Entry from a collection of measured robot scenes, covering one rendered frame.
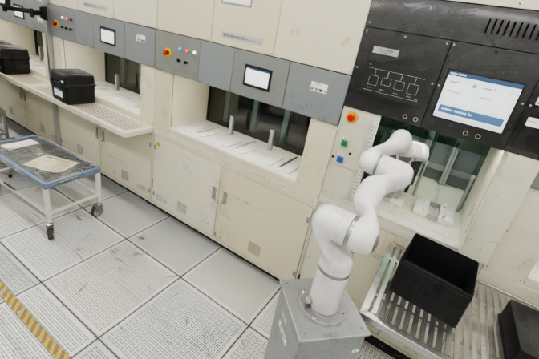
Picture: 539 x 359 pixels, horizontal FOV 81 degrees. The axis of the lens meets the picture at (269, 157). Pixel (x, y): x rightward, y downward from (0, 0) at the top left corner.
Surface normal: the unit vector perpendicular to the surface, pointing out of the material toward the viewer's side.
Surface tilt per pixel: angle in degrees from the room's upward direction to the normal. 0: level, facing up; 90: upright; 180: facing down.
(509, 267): 90
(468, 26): 90
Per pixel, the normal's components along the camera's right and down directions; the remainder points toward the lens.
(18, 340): 0.17, -0.91
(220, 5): -0.52, 0.25
